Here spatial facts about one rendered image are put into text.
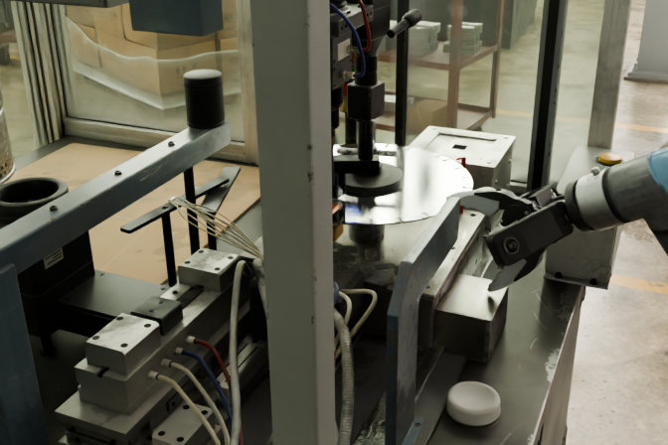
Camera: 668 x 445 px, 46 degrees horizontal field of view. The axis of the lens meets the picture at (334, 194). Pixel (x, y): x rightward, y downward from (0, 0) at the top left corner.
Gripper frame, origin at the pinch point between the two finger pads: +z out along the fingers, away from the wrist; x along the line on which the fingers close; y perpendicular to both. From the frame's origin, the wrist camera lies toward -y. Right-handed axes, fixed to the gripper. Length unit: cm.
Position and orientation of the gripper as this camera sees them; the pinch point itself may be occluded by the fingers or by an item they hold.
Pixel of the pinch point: (463, 246)
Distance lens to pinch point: 119.3
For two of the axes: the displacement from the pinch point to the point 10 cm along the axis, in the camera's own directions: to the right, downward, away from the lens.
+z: -6.6, 2.9, 7.0
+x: -4.2, -9.1, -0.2
